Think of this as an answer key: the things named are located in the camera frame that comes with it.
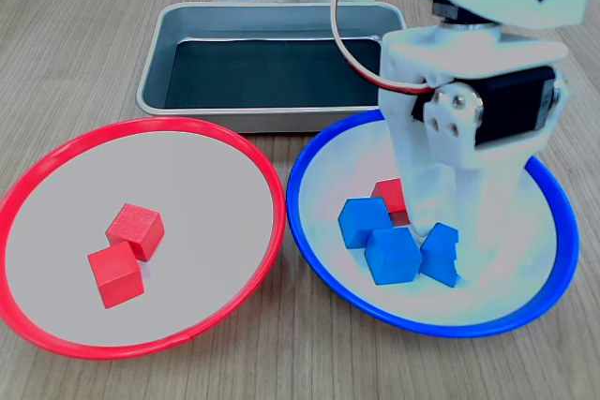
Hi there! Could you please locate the red cube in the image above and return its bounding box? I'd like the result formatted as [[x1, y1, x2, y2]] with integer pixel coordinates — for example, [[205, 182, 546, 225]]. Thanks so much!
[[371, 178, 412, 227], [87, 241, 145, 310], [105, 202, 165, 263]]

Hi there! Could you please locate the blue cube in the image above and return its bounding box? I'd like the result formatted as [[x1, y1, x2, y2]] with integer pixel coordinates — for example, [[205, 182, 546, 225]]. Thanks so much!
[[364, 227, 423, 287], [337, 198, 391, 250], [418, 221, 460, 289]]

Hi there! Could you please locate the blue-rimmed white plate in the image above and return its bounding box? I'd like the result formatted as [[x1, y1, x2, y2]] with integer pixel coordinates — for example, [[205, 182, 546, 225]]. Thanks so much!
[[286, 108, 580, 340]]

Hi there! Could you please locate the black tray mat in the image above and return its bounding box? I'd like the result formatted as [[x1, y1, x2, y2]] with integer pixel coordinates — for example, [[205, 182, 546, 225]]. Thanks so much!
[[161, 38, 383, 110]]

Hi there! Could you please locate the red-rimmed white plate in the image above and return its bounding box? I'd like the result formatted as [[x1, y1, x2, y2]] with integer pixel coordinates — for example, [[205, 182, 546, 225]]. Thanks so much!
[[0, 116, 287, 362]]

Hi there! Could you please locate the steel tray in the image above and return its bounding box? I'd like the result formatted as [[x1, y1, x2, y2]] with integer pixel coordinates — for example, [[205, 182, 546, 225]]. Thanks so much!
[[135, 0, 408, 134]]

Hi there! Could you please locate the red and white cable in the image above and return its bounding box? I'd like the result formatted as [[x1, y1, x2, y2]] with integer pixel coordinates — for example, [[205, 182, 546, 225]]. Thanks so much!
[[318, 0, 435, 96]]

